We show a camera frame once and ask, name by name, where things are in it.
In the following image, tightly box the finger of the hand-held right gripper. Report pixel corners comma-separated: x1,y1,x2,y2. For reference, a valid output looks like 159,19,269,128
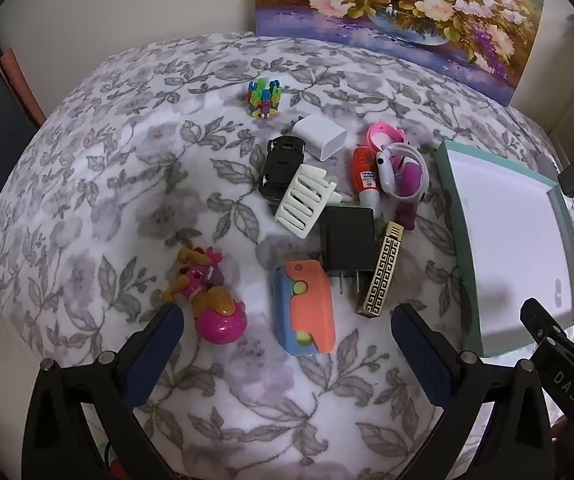
520,298,574,441

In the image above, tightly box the orange blue toy knife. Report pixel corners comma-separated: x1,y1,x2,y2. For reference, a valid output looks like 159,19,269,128
272,260,340,358

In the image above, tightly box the orange glue tube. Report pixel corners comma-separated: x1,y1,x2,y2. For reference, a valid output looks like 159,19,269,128
352,145,383,211

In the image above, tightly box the white power strip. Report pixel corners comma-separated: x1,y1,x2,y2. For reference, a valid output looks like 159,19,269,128
532,152,565,188

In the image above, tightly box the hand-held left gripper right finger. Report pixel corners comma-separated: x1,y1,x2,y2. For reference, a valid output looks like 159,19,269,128
390,302,555,480

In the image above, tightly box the gold black patterned lighter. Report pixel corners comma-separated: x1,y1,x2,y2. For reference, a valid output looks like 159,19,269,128
356,221,405,319

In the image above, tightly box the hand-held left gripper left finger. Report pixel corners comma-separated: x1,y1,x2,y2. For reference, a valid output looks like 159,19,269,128
21,302,185,480

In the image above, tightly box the white wristband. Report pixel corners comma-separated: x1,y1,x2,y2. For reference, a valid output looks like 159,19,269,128
374,141,430,204

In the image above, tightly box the pink watch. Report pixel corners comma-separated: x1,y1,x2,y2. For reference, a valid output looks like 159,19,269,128
367,121,420,173

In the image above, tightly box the grey floral blanket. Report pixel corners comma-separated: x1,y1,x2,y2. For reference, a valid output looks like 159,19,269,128
0,32,574,480

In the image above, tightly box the floral painting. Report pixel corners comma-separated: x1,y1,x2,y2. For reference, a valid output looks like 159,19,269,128
254,0,548,107

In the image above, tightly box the pink brown toy dog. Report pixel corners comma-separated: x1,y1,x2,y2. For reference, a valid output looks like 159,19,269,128
159,246,248,346

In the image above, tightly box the white charger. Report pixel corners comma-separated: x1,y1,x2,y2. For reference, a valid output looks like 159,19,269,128
292,113,348,162

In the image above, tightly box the black toy car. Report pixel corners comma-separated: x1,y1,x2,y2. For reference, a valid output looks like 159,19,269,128
258,135,308,204

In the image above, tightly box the purple clip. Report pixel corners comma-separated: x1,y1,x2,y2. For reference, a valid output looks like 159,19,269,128
392,157,425,232

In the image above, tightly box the colourful plastic block toy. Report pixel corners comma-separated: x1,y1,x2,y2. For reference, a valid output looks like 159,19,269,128
245,77,283,121

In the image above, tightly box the cream hair claw clip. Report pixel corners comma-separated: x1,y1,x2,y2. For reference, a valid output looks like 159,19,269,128
273,162,343,239

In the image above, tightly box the black power adapter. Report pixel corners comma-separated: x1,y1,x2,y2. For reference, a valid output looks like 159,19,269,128
319,205,379,297

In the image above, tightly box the teal box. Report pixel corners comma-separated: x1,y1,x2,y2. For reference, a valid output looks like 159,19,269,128
434,140,574,359

